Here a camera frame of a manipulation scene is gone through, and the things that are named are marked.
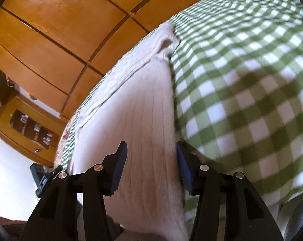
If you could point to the white fluffy towel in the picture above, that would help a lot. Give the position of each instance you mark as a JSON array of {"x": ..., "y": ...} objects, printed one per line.
[{"x": 141, "y": 118}]

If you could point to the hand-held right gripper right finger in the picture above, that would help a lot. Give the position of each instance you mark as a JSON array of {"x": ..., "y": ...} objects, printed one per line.
[{"x": 184, "y": 167}]

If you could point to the black power strip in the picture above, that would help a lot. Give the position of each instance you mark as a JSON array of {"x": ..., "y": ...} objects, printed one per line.
[{"x": 42, "y": 180}]

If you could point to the wooden wardrobe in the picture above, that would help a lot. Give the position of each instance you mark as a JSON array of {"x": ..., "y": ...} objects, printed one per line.
[{"x": 66, "y": 25}]

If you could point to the green checkered bedspread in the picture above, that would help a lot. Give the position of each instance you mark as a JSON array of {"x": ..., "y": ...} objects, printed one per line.
[{"x": 241, "y": 80}]

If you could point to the floral bed sheet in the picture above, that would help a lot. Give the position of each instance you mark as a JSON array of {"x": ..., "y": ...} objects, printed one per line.
[{"x": 66, "y": 140}]

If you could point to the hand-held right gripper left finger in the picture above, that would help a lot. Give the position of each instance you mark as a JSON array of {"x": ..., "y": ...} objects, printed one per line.
[{"x": 120, "y": 167}]

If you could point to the dark brown cloth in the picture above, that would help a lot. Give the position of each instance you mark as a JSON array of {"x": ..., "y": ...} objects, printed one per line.
[{"x": 10, "y": 228}]

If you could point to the wooden nightstand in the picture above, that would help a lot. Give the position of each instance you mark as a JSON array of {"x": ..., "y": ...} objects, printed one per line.
[{"x": 28, "y": 140}]

